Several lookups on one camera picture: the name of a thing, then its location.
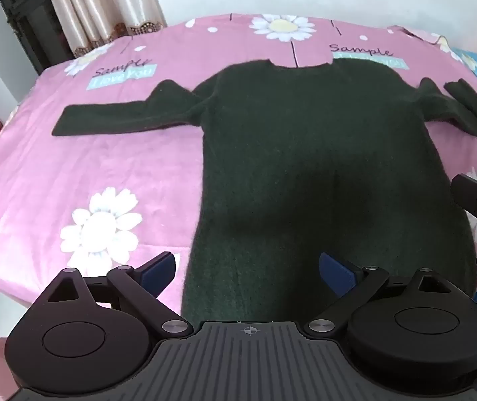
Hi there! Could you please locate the dark wooden cabinet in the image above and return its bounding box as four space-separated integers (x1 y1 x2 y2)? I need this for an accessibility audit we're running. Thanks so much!
0 0 81 78

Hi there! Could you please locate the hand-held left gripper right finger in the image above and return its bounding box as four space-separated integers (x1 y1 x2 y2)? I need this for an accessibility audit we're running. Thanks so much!
304 252 453 339

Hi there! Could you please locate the colourful patterned cloth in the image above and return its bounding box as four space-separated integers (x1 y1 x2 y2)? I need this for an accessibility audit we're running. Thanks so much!
389 25 477 113

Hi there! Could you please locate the beige curtain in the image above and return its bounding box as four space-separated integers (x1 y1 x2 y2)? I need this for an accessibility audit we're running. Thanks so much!
40 0 168 61

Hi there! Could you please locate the dark green sweater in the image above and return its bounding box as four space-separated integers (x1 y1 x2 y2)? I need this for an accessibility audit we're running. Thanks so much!
52 59 477 323

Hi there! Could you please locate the pink daisy print bedsheet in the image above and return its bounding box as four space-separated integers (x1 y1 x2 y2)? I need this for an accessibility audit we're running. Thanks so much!
0 13 477 314

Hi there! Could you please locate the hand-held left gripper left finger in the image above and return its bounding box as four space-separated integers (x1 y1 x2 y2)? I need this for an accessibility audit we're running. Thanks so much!
45 252 194 338

